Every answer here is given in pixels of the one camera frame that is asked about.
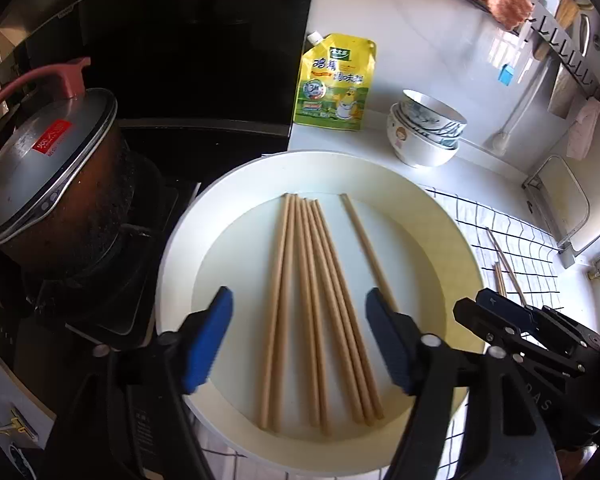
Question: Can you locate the wooden chopstick three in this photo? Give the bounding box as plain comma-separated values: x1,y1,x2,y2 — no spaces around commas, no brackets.
270,194,297,432

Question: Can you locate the wooden chopstick two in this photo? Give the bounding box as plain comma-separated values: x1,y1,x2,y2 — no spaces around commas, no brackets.
258,194,291,430

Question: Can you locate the wooden chopstick seven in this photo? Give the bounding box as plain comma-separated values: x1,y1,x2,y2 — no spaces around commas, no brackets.
312,200,385,425

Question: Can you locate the wooden chopstick four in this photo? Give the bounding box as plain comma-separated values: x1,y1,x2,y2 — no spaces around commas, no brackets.
294,195,321,427

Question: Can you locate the wooden chopstick five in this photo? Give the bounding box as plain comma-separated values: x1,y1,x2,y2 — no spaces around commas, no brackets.
306,200,365,424

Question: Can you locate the wooden chopstick eight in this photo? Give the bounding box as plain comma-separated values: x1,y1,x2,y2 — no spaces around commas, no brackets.
340,193,399,312

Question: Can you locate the wooden chopstick six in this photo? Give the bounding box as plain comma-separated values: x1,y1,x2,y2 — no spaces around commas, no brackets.
310,200,375,426

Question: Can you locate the wooden chopstick nine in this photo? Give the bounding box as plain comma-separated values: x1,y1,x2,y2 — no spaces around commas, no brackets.
486,228,529,307

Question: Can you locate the wooden chopstick ten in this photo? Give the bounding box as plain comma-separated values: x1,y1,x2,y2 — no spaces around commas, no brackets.
493,261,507,297

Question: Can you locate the white black grid cloth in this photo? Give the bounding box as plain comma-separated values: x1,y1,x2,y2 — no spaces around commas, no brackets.
193,195,559,479

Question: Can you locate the round cream tray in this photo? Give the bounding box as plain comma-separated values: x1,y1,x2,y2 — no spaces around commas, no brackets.
156,151,483,477

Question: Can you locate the black gas stove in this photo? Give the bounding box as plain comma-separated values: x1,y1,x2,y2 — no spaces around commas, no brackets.
0,119,202,361

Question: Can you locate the cutting board in rack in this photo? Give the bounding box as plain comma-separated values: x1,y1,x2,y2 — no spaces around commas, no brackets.
521,154,591,268

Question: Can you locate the bottom white bowl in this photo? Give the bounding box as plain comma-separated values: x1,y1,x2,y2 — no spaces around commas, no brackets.
387,105,460,168

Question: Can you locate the middle patterned bowl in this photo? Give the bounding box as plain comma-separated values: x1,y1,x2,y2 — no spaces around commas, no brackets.
390,103,460,150

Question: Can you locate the patterned bowl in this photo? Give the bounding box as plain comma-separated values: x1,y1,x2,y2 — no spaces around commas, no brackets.
399,90,467,136
390,103,460,150

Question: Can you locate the pink hanging rag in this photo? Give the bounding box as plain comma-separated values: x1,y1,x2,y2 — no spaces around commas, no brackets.
566,96,600,160

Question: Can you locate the dark pot with lid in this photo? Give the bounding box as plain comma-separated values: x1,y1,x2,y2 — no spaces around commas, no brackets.
0,58,133,269

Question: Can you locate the top patterned bowl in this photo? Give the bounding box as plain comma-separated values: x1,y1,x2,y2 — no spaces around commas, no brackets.
399,90,467,136

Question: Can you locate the hanging metal cleaver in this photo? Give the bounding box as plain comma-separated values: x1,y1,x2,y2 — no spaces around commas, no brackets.
547,65,579,119

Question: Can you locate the blue silicone brush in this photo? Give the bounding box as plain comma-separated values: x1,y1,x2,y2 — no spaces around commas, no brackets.
498,64,515,86

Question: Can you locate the yellow seasoning pouch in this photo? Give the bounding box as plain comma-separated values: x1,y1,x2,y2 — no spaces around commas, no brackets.
294,32,377,131

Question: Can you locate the white long-handled brush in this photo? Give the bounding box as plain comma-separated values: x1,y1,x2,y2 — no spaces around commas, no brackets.
491,56,552,157

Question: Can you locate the metal hook rail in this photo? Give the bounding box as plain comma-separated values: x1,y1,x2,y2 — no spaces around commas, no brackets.
524,0,600,101

